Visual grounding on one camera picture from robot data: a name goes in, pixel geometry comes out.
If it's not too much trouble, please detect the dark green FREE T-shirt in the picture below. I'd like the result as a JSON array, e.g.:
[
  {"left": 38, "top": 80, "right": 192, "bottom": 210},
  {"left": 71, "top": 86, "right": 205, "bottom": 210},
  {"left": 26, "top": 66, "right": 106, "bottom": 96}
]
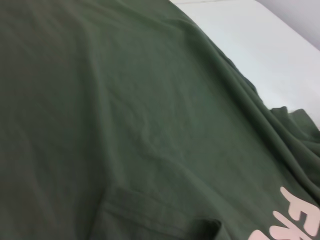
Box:
[{"left": 0, "top": 0, "right": 320, "bottom": 240}]

